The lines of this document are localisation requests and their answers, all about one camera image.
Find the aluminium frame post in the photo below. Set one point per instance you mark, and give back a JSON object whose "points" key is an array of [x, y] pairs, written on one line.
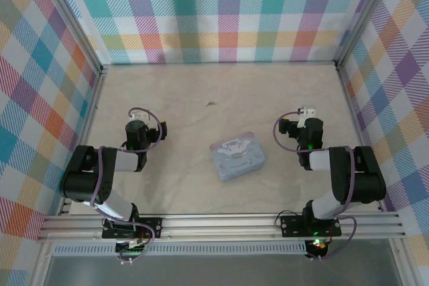
{"points": [[365, 14], [73, 21]]}

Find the grey metal panel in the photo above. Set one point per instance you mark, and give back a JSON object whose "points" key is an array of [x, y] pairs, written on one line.
{"points": [[218, 271]]}

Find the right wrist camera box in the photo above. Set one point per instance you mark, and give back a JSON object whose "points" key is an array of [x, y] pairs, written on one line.
{"points": [[308, 110]]}

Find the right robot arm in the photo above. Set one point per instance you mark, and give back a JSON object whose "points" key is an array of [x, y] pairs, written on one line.
{"points": [[362, 182]]}

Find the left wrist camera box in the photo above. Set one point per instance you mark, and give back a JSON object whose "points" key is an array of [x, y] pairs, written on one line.
{"points": [[139, 116]]}

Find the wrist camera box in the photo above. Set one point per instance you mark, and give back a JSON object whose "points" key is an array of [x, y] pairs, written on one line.
{"points": [[308, 110], [139, 116]]}

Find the aluminium mounting rail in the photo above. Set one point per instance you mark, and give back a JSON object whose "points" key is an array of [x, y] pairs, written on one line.
{"points": [[218, 225]]}

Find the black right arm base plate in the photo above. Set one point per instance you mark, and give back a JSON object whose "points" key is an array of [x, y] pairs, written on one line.
{"points": [[291, 225]]}

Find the thin aluminium rail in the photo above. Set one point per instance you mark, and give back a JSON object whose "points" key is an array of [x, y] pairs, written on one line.
{"points": [[218, 63]]}

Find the light blue cartoon tin box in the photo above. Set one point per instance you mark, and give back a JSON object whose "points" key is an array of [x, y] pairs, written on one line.
{"points": [[238, 158]]}

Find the aluminium side rail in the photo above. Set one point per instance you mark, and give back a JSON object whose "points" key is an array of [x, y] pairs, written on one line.
{"points": [[87, 132], [355, 122]]}

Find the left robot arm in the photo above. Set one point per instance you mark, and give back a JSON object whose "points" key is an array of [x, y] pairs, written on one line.
{"points": [[80, 179]]}

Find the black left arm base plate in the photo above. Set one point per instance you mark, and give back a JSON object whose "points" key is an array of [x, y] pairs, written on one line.
{"points": [[151, 225]]}

